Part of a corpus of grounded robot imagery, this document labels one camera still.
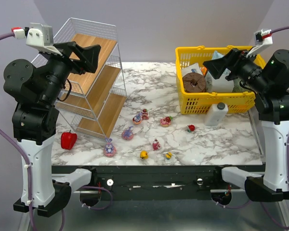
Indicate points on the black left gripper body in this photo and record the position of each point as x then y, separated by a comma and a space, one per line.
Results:
72, 57

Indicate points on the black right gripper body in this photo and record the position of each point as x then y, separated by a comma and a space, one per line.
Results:
233, 64

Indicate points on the purple figure orange donut toy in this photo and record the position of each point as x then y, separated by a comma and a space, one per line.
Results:
137, 119

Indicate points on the red strawberry cake toy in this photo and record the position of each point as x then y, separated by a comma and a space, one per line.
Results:
145, 114

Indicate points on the purple bunny pink donut toy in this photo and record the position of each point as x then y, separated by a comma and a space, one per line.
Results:
109, 149

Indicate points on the pink strawberry figure toy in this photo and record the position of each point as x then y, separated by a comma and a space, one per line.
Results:
156, 145

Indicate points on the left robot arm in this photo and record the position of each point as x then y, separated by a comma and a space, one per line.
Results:
36, 89

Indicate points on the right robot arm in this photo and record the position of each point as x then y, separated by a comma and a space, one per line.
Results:
271, 85

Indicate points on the light blue snack bag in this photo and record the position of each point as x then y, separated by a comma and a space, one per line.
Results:
216, 55

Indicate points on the white paper roll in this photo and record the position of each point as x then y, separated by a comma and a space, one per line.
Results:
220, 85

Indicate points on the green melon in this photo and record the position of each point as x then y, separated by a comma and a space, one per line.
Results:
237, 88

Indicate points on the white tissue packet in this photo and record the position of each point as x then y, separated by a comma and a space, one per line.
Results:
194, 68

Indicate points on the brown chocolate donut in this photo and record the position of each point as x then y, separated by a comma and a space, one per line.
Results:
194, 83

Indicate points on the yellow plastic basket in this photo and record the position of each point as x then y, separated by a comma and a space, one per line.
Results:
199, 103

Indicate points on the white bottle grey cap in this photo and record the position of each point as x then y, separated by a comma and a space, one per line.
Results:
215, 114

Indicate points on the small red strawberry toy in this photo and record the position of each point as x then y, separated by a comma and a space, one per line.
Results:
191, 128

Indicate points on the red bell pepper toy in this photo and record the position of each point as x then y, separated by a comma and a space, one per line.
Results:
68, 140

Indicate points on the pink strawberry donut toy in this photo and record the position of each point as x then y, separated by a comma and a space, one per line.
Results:
166, 121

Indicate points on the yellow minion toy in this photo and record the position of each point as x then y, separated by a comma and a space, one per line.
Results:
168, 155

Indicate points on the yellow duck toy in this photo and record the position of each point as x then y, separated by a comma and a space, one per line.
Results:
144, 155

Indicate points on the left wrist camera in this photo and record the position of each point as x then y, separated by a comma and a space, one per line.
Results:
40, 37

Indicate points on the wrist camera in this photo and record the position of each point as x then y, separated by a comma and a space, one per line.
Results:
263, 40
40, 37

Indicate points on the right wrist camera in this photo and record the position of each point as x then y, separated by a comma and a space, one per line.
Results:
263, 40

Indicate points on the white wire wooden shelf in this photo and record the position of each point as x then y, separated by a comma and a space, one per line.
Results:
93, 99

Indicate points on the black mounting rail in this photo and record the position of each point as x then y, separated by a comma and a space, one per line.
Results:
139, 183

